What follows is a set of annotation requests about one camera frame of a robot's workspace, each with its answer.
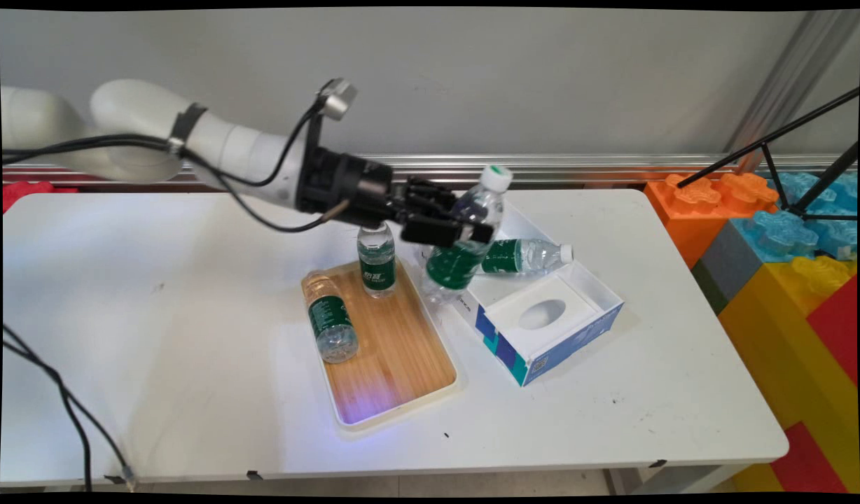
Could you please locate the aluminium rail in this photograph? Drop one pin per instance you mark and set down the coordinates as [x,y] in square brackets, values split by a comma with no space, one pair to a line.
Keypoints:
[577,168]

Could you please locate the black tripod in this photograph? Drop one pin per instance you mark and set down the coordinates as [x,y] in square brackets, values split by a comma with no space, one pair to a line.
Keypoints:
[773,140]

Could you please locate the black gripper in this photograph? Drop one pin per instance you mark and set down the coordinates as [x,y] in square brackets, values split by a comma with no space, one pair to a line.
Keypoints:
[349,189]

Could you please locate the orange giant toy brick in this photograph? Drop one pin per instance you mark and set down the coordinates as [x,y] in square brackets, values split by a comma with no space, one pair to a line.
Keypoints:
[689,210]

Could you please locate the grey giant toy brick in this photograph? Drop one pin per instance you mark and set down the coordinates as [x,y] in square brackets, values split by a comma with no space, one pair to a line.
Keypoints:
[727,269]

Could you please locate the water bottle green label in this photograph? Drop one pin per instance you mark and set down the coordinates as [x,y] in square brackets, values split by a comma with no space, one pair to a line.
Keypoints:
[330,322]
[377,269]
[521,255]
[454,269]

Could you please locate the blue giant toy brick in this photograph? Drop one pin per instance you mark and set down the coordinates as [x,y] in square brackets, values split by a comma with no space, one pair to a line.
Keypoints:
[780,234]

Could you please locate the yellow giant toy brick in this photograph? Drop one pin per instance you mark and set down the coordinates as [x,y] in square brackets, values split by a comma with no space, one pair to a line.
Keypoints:
[780,350]

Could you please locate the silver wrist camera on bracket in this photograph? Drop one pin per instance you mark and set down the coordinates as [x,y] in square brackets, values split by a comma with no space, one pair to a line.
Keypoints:
[337,98]

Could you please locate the white and blue cardboard box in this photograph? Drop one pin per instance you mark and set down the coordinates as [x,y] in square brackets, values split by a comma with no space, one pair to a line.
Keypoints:
[563,336]

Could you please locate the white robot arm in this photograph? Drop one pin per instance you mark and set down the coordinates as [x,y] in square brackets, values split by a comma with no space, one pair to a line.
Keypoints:
[143,126]

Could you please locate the red giant toy brick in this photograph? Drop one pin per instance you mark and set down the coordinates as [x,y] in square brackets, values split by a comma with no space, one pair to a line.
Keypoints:
[27,192]
[840,329]
[808,462]

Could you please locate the bamboo wooden tray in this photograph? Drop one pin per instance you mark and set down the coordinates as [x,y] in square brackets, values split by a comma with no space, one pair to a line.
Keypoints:
[402,350]

